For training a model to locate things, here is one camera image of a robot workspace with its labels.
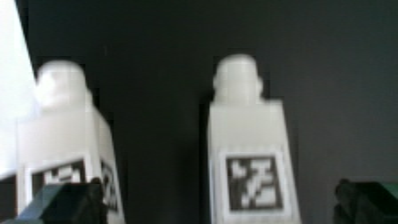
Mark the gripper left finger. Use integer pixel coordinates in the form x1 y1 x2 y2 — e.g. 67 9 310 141
15 178 108 224

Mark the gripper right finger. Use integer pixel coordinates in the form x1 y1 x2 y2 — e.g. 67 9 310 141
331 179 398 224

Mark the white table leg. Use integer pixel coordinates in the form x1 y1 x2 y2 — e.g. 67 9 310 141
15 60 125 224
207 54 301 224

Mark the white square table top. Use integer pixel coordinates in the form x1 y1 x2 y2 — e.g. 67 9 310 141
0 0 35 180

